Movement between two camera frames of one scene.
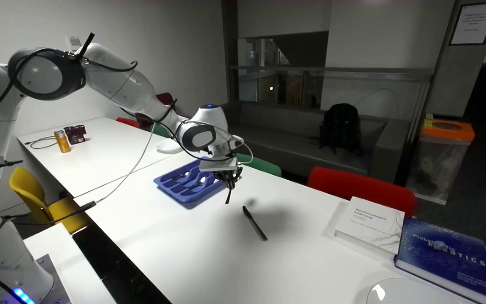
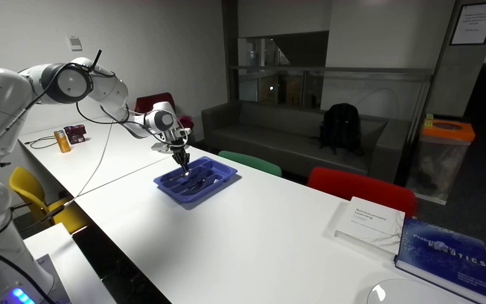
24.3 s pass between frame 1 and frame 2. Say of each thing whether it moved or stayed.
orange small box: stayed
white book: stayed
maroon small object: stayed
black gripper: moved
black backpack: stayed
